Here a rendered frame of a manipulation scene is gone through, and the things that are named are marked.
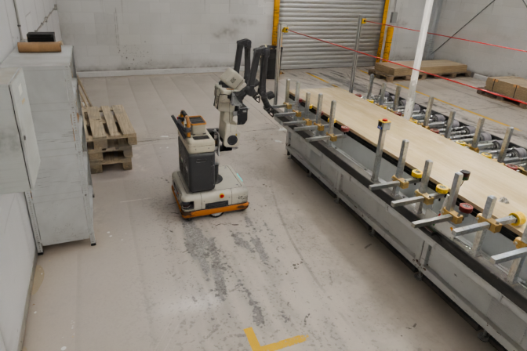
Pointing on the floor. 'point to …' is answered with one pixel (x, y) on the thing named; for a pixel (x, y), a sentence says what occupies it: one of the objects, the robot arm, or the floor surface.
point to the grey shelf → (57, 149)
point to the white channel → (421, 41)
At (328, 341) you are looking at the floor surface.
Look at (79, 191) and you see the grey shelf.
